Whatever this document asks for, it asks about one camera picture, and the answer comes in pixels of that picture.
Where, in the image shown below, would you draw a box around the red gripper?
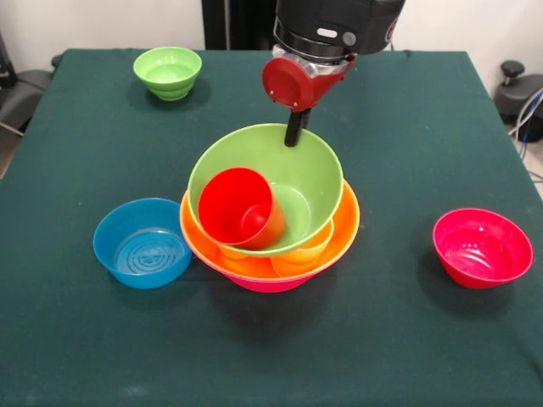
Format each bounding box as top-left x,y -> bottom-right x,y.
260,53 -> 358,148

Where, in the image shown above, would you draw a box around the large green bowl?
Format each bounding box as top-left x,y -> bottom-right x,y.
187,122 -> 345,259

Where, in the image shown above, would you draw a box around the red cup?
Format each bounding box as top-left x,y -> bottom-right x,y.
197,166 -> 288,251

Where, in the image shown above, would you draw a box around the large orange bowl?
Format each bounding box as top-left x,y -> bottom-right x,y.
179,180 -> 361,280

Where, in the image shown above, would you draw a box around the yellow cup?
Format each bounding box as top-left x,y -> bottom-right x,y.
219,247 -> 252,261
270,219 -> 335,275

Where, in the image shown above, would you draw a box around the large pink bowl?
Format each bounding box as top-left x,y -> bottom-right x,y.
193,245 -> 353,294

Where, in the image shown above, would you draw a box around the black cabinet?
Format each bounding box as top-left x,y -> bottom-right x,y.
202,0 -> 279,51

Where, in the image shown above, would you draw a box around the small green bowl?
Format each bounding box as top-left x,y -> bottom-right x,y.
132,46 -> 203,102

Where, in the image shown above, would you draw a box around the dark green tablecloth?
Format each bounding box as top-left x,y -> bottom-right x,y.
0,48 -> 543,407

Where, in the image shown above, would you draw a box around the black equipment base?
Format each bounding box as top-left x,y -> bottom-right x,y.
494,60 -> 543,126

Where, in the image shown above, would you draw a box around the red bowl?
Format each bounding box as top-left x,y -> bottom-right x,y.
432,207 -> 535,290

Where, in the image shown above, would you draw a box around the blue bowl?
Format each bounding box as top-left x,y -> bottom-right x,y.
92,198 -> 194,290

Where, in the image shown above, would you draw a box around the black chair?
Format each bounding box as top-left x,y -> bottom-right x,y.
0,29 -> 64,137

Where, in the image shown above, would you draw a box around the blue and white cables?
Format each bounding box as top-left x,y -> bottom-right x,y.
507,86 -> 543,145

